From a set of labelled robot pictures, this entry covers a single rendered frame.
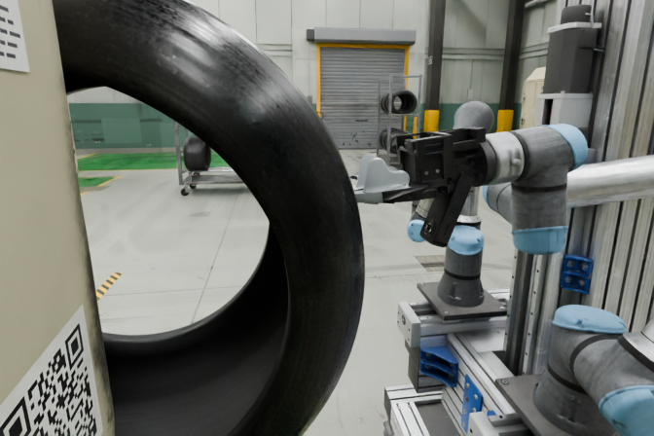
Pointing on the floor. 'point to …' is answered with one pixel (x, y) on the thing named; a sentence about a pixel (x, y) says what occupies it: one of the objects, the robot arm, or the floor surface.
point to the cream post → (41, 196)
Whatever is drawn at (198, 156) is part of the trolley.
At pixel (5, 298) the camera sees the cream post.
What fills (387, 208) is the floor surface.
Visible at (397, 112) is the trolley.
